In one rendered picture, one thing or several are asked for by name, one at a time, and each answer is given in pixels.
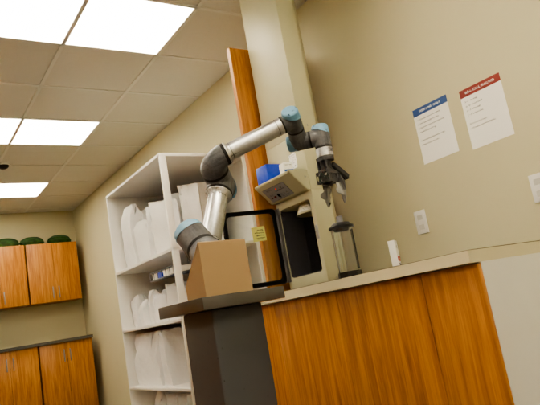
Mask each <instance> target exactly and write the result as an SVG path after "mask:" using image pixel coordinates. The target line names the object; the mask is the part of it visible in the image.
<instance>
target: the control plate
mask: <svg viewBox="0 0 540 405"><path fill-rule="evenodd" d="M280 186H281V188H280ZM275 189H276V190H275ZM286 190H287V191H288V192H286ZM262 192H263V193H264V194H265V195H266V196H267V197H268V198H269V199H270V200H272V201H273V202H276V201H278V200H281V199H283V198H285V197H287V196H289V195H291V194H294V193H293V192H292V191H291V190H290V189H289V188H288V187H287V186H286V185H285V184H284V183H283V182H280V183H278V184H276V185H275V186H272V187H270V188H268V189H267V190H264V191H262ZM284 192H285V193H284ZM281 193H282V194H281ZM277 194H279V195H280V196H281V197H279V196H278V195H277ZM274 196H276V198H274ZM272 198H273V199H272Z"/></svg>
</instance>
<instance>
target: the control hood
mask: <svg viewBox="0 0 540 405"><path fill-rule="evenodd" d="M280 182H283V183H284V184H285V185H286V186H287V187H288V188H289V189H290V190H291V191H292V192H293V193H294V194H291V195H289V196H287V197H285V198H283V199H281V200H278V201H276V202H273V201H272V200H270V199H269V198H268V197H267V196H266V195H265V194H264V193H263V192H262V191H264V190H267V189H268V188H270V187H272V186H275V185H276V184H278V183H280ZM310 189H311V188H310V184H309V176H308V171H307V170H287V171H285V172H284V173H282V174H280V175H278V176H276V177H274V178H272V179H270V180H268V181H266V182H264V183H262V184H260V185H259V186H257V187H255V190H256V191H257V192H258V193H259V194H261V195H262V196H263V197H264V198H265V199H266V200H267V201H268V202H269V203H270V204H271V205H276V204H278V203H282V202H283V201H285V200H287V199H290V198H292V197H294V196H297V195H299V194H301V193H303V192H306V191H307V190H310Z"/></svg>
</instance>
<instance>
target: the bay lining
mask: <svg viewBox="0 0 540 405"><path fill-rule="evenodd" d="M280 215H281V220H282V225H283V229H284V237H285V242H286V247H287V252H288V260H289V265H290V269H291V274H292V277H295V276H301V275H304V274H308V273H311V272H316V271H320V270H322V265H321V257H320V253H319V248H318V244H317V236H316V232H315V227H314V223H313V217H312V216H310V217H303V218H300V217H297V211H286V212H281V213H280Z"/></svg>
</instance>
